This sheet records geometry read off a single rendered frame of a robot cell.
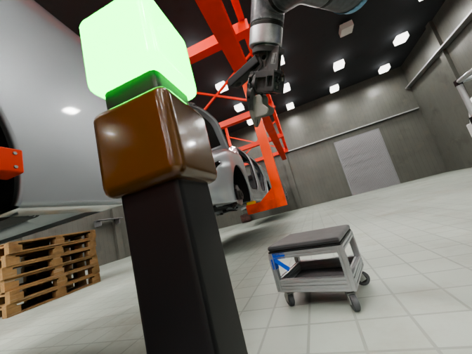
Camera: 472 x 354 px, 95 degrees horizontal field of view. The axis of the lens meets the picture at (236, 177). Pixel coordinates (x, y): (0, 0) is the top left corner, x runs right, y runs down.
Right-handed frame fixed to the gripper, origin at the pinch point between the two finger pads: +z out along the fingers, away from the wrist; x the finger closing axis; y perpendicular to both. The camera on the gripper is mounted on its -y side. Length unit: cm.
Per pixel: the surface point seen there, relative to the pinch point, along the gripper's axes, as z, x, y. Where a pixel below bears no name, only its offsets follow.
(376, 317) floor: 77, 35, 44
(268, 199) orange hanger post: 130, 253, -116
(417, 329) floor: 70, 29, 55
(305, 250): 63, 41, 10
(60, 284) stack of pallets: 278, 18, -372
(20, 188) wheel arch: 22, -46, -55
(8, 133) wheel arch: 6, -45, -64
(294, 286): 83, 37, 8
